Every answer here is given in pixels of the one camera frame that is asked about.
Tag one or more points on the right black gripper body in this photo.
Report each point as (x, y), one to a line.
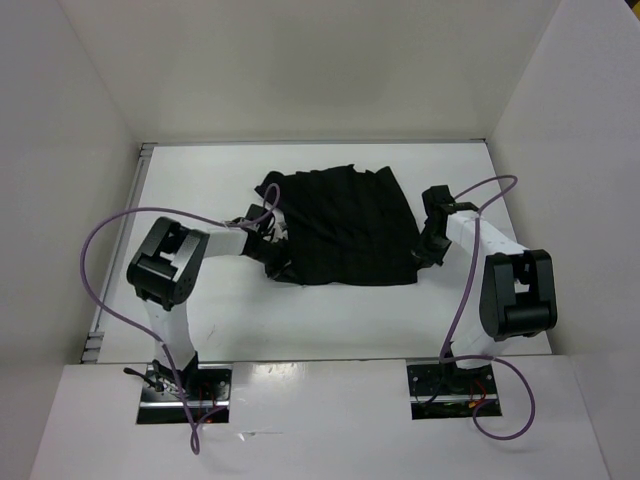
(430, 248)

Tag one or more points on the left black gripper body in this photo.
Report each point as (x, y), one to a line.
(274, 257)

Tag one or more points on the black skirt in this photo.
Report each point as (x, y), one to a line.
(343, 226)

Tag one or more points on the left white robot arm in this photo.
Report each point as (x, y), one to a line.
(164, 271)

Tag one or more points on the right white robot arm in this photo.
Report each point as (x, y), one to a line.
(509, 292)

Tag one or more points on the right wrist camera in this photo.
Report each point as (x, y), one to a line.
(438, 200)

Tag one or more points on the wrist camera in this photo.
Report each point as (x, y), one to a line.
(438, 200)
(259, 217)

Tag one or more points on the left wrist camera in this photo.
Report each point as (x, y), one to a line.
(259, 217)

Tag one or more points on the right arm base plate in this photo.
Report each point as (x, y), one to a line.
(447, 392)

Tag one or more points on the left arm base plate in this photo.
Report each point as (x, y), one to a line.
(208, 397)

